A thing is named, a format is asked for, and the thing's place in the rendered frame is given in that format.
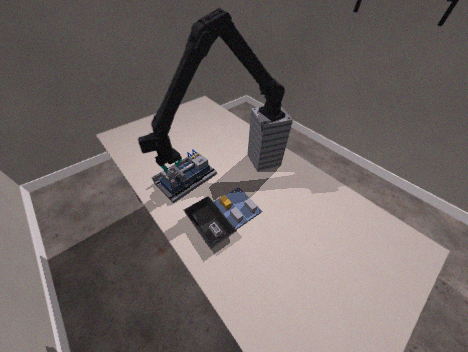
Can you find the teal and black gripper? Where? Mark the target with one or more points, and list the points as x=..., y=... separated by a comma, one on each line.
x=168, y=156

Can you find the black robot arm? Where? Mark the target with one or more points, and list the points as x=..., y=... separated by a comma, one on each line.
x=216, y=23

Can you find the yellow-orange block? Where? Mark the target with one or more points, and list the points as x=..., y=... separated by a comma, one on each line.
x=226, y=203

